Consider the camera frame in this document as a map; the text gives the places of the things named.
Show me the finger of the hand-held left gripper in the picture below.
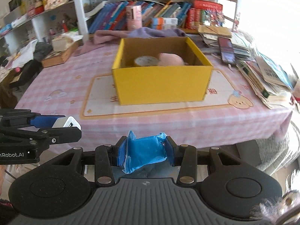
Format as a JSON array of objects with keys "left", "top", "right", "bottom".
[
  {"left": 0, "top": 109, "right": 66, "bottom": 133},
  {"left": 0, "top": 127, "right": 82, "bottom": 146}
]

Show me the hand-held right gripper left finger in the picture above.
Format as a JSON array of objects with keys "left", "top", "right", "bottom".
[{"left": 44, "top": 135, "right": 128, "bottom": 185}]

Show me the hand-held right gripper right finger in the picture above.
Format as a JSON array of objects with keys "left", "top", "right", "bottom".
[{"left": 165, "top": 136, "right": 246, "bottom": 185}]

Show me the white charger plug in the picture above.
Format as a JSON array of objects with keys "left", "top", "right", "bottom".
[{"left": 51, "top": 116, "right": 81, "bottom": 130}]

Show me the blue plastic bag roll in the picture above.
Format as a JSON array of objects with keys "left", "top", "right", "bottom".
[{"left": 122, "top": 130, "right": 169, "bottom": 174}]

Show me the yellow cardboard box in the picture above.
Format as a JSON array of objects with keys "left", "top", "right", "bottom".
[{"left": 111, "top": 37, "right": 214, "bottom": 106}]

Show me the pink pig plush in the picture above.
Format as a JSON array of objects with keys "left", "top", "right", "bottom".
[{"left": 157, "top": 53, "right": 189, "bottom": 66}]

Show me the yellow tape roll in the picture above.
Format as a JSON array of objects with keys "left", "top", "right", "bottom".
[{"left": 134, "top": 56, "right": 160, "bottom": 67}]

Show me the white plastic bag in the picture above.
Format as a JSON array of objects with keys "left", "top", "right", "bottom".
[{"left": 10, "top": 39, "right": 38, "bottom": 69}]

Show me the dark grey garment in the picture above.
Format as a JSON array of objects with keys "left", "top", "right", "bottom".
[{"left": 33, "top": 42, "right": 54, "bottom": 61}]

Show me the white flat box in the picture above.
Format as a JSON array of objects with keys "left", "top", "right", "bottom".
[{"left": 10, "top": 14, "right": 32, "bottom": 27}]

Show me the grey knitted fabric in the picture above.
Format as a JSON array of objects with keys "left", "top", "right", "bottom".
[{"left": 254, "top": 122, "right": 300, "bottom": 175}]

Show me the stack of books at right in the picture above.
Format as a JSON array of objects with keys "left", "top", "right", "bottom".
[{"left": 237, "top": 61, "right": 292, "bottom": 110}]

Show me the white bookshelf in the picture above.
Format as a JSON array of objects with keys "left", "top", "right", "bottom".
[{"left": 0, "top": 0, "right": 240, "bottom": 50}]

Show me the smartphone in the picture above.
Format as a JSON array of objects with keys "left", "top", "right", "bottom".
[{"left": 218, "top": 37, "right": 236, "bottom": 65}]

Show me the purple cloth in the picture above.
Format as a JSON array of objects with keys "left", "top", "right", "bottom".
[{"left": 127, "top": 27, "right": 187, "bottom": 38}]

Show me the row of blue books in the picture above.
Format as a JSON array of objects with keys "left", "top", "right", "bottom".
[{"left": 88, "top": 0, "right": 193, "bottom": 31}]

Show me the orange blue white carton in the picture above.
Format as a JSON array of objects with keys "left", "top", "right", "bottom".
[
  {"left": 153, "top": 24, "right": 177, "bottom": 30},
  {"left": 152, "top": 17, "right": 179, "bottom": 25}
]

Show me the pile of books and papers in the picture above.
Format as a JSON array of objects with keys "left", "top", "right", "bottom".
[{"left": 202, "top": 30, "right": 294, "bottom": 110}]

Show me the kraft paper envelope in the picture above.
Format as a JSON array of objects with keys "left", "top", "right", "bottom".
[{"left": 198, "top": 25, "right": 233, "bottom": 40}]

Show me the fuzzy grey sleeve cuff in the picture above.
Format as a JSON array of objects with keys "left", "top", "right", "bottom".
[{"left": 250, "top": 189, "right": 300, "bottom": 225}]

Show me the blue white booklet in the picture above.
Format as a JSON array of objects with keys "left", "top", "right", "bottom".
[{"left": 255, "top": 53, "right": 294, "bottom": 91}]

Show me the pink carton box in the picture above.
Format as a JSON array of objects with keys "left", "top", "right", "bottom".
[{"left": 126, "top": 5, "right": 143, "bottom": 31}]

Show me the red boxed book set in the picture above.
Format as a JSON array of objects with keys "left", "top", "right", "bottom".
[{"left": 185, "top": 0, "right": 225, "bottom": 30}]

